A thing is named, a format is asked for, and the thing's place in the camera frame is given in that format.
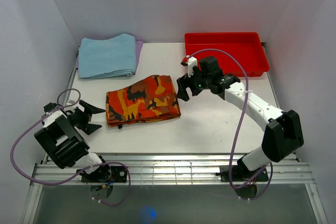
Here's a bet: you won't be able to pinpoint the red plastic tray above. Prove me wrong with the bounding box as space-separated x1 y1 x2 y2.
184 32 269 77

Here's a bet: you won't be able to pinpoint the folded purple cloth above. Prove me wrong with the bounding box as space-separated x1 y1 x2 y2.
75 37 143 70

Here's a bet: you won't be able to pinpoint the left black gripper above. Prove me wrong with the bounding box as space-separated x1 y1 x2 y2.
69 100 106 135

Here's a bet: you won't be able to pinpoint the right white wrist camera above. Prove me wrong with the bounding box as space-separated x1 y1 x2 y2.
181 56 198 77

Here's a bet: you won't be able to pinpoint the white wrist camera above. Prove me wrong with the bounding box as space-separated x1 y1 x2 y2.
66 100 78 113
181 56 198 77

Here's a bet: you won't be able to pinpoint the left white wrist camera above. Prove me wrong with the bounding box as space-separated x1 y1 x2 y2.
66 100 78 113

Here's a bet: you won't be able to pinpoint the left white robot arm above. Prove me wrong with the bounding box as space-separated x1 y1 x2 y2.
34 100 111 182

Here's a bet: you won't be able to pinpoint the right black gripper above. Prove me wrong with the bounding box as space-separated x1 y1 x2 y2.
176 66 211 102

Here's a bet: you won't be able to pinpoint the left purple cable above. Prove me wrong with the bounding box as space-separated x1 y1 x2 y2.
9 88 132 207

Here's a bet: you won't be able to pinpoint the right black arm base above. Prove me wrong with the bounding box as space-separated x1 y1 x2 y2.
215 165 269 182

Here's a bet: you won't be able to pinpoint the aluminium rail frame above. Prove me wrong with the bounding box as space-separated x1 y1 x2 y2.
22 41 328 224

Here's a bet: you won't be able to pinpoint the orange camouflage trousers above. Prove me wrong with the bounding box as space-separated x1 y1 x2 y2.
106 75 181 128

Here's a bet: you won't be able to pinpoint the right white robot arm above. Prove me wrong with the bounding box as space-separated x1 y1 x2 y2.
177 56 304 180

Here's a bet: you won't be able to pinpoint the folded light blue cloth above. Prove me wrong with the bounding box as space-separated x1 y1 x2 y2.
78 34 137 79

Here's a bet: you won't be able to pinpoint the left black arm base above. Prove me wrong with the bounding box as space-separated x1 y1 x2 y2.
80 165 128 184

